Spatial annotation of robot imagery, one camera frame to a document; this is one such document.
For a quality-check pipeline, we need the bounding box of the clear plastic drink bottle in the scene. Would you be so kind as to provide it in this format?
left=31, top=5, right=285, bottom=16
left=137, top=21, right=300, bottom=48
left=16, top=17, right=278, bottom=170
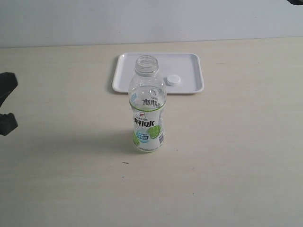
left=128, top=55, right=167, bottom=152

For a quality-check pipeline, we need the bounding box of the white bottle cap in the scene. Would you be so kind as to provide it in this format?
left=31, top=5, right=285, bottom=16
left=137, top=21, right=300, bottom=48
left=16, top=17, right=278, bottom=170
left=166, top=74, right=181, bottom=87

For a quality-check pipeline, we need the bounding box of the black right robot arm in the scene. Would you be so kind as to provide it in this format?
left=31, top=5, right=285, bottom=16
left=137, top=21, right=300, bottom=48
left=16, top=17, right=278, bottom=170
left=287, top=0, right=303, bottom=5

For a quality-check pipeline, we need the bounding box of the white rectangular tray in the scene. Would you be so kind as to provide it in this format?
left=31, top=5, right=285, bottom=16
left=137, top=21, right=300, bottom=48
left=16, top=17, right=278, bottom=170
left=112, top=52, right=204, bottom=94

